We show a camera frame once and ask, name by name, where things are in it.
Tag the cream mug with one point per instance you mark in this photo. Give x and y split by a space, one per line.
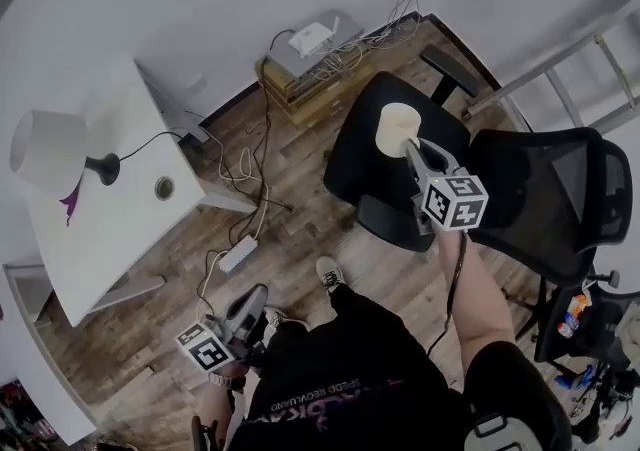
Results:
395 129

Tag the grey flat device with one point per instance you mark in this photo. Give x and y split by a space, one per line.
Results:
350 26

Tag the cluttered storage shelf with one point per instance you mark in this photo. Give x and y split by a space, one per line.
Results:
22 419

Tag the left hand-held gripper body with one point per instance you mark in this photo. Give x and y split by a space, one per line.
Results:
205 351

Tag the person's black trousers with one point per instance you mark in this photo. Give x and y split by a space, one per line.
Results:
360 319

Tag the black cluttered office chair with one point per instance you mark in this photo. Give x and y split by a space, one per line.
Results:
600 339

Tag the white table lamp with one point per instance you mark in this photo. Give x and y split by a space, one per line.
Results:
47 149

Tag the person's left forearm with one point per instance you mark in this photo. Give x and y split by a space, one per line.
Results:
215 409

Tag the person's right white sneaker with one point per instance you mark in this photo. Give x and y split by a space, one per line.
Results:
330 274

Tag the person's left white sneaker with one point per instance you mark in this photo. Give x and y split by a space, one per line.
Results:
282 319

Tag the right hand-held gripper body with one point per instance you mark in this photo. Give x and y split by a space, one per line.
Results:
452 201

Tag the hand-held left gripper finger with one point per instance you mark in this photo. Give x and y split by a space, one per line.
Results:
242 306
257 311

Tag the purple cloth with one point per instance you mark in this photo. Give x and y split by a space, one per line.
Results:
72 201

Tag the person's black shirt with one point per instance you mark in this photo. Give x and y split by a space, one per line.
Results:
360 404

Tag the black mesh-back office chair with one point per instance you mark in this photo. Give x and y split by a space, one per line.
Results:
360 139

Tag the beige cloth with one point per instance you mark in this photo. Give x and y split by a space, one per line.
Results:
630 329

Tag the colourful snack packets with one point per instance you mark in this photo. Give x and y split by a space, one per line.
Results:
575 314

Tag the white power strip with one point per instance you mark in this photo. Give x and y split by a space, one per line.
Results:
239 254

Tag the person's white sneaker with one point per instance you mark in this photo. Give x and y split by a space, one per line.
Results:
330 274
282 319

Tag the grey metal frame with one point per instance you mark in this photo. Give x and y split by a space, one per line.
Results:
565 59

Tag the white router on box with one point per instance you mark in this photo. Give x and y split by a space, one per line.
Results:
310 99

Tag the grey shoulder harness pad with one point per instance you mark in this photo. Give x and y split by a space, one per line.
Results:
500 434

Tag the silver wristwatch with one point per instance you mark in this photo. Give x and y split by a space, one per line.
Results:
221 380

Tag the white square table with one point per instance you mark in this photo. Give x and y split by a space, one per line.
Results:
115 219

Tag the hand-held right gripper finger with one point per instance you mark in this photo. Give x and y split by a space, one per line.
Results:
442 159
415 161

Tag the person's right forearm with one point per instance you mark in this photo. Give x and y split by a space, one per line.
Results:
475 299

